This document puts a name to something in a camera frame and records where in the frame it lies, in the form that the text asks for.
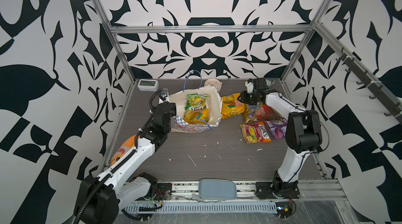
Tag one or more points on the yellow mango candy bag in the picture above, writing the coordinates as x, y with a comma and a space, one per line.
231, 106

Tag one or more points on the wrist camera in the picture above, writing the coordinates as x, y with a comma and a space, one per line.
163, 95
249, 86

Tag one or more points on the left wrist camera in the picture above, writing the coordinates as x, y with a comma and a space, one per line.
163, 95

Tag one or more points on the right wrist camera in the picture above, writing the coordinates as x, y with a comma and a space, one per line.
249, 86

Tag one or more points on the orange plush toy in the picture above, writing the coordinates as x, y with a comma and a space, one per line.
123, 149

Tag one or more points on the purple snack pack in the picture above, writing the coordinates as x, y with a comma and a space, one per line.
277, 127

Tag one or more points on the orange snack pack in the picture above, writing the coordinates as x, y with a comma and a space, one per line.
256, 132

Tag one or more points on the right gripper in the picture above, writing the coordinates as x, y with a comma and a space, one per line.
243, 99

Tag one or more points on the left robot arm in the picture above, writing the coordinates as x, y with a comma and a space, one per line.
100, 199

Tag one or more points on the green spring candy bag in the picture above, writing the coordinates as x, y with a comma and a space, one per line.
196, 101

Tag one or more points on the blue checkered paper bag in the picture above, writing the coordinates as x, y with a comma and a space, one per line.
213, 103

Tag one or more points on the wall hook rack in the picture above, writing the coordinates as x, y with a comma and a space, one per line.
368, 80

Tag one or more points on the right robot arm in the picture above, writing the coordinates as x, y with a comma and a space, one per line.
303, 136

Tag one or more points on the white digital clock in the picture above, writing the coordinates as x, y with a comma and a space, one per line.
148, 85

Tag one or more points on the red fruit snack bag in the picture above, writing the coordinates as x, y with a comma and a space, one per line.
259, 112

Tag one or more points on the grey-blue pouch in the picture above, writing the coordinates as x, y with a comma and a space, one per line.
217, 189

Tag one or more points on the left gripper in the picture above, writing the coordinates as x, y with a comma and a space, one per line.
171, 111

